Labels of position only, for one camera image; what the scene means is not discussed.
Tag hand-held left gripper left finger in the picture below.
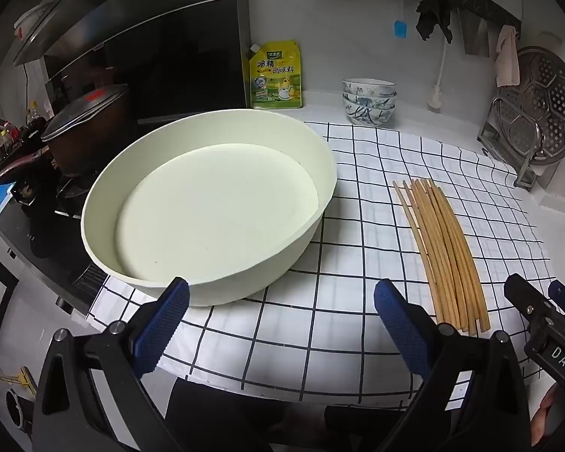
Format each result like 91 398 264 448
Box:
32 277 190 452

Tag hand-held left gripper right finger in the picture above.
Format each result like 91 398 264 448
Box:
373 278 533 452

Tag pile of wooden chopsticks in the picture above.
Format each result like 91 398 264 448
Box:
393 178 491 337

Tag cream round pan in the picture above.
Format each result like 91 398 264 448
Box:
81 109 337 308

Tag person's right hand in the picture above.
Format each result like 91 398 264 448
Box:
531 383 559 452

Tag white black-grid cloth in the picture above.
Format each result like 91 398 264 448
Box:
87 121 560 415

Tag black gas stove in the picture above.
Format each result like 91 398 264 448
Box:
0 169 104 314

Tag yellow metal hook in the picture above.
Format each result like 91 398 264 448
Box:
0 366 37 395

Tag steel dish rack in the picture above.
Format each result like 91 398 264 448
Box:
477 96 554 192

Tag dark round canister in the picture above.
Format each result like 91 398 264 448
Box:
5 388 34 434

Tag dark brown pot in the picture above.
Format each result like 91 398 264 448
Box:
0 84 133 186

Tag perforated steel steamer plate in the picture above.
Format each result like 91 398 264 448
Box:
494 46 565 166

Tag blue floral bowl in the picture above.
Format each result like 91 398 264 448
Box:
343 90 398 107
343 78 397 97
343 99 397 126

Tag glass pot lid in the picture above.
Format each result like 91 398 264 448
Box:
41 84 130 142

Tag pink hanging cloth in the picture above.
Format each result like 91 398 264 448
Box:
494 24 521 88

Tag steel cleaver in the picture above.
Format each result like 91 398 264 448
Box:
461 9 493 60

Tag yellow seasoning pouch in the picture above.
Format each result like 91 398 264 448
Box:
242 40 303 110

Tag range hood with black glass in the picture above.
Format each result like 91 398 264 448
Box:
13 0 251 125

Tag black hanging cloth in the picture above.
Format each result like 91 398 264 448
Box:
415 0 454 44

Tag white long-handled dish brush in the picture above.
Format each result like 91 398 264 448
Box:
426 40 450 114

